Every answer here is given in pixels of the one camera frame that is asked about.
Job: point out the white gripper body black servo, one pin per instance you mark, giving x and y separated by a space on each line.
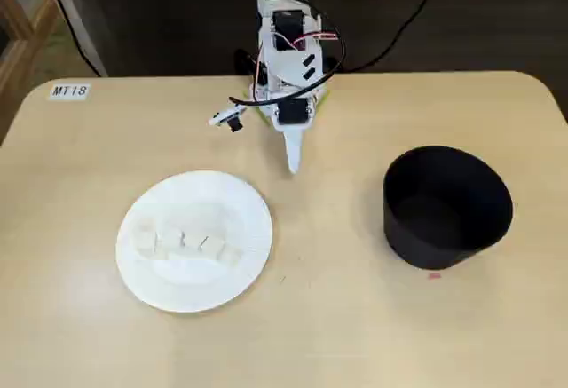
293 114

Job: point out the small pink sticker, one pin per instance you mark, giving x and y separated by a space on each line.
434 276

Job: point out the black table clamp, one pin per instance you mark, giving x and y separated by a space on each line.
243 60

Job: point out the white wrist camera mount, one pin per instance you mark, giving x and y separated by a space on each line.
224 116

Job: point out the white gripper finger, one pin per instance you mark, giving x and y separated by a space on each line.
294 150

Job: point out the white MT18 label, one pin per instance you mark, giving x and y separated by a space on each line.
68 91

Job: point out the green tape strip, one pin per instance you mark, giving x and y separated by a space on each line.
262 118
326 97

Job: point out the wooden shelf frame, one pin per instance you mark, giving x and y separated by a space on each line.
26 57

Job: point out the black pot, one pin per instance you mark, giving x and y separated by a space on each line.
444 255

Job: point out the grey metal post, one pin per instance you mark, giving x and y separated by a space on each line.
74 10

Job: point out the white paper plate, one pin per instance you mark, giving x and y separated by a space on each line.
195 286

